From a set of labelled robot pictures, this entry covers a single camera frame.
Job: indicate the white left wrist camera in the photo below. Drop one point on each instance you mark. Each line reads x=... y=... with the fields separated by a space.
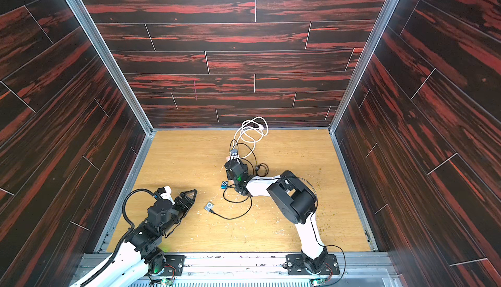
x=164 y=193

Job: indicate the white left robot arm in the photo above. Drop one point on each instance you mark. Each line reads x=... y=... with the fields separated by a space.
x=137 y=253

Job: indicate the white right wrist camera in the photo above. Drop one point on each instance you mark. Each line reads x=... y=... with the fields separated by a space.
x=234 y=154

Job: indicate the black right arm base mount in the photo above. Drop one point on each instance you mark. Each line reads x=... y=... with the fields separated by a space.
x=300 y=264

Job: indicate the aluminium left corner post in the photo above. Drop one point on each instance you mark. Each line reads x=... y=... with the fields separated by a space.
x=90 y=29

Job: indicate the aluminium right corner post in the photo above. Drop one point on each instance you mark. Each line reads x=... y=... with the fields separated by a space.
x=380 y=25

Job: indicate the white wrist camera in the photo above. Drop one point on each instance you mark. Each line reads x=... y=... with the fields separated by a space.
x=234 y=154
x=164 y=193

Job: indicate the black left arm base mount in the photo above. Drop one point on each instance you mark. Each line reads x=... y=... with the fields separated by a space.
x=161 y=264

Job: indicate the aluminium right floor rail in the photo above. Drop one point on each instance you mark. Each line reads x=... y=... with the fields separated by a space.
x=355 y=196

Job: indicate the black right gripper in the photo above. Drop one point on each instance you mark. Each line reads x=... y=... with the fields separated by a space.
x=235 y=162

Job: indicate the aluminium corner post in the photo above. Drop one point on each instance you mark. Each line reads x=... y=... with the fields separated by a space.
x=380 y=25
x=90 y=29

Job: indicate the aluminium floor rail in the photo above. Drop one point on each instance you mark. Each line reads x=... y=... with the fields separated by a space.
x=111 y=224
x=355 y=196

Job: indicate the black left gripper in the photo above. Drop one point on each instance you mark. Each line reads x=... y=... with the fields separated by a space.
x=188 y=201

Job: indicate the aluminium left floor rail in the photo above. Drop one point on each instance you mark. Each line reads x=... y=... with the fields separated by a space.
x=111 y=224

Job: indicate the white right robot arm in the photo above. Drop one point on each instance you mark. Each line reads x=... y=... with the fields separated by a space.
x=295 y=201

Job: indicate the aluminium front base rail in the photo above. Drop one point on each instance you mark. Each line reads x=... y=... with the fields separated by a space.
x=266 y=269

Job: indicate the grey small mp3 player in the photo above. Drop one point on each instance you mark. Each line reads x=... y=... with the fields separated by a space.
x=209 y=207

